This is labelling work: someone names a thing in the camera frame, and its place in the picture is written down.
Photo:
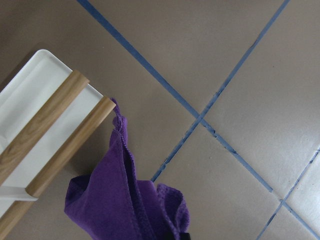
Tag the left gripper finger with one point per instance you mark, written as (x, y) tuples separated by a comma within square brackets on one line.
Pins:
[(184, 236)]

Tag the purple towel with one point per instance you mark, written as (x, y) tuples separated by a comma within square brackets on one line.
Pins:
[(112, 204)]

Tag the white towel rack with wooden bars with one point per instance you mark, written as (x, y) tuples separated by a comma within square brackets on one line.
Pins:
[(47, 112)]

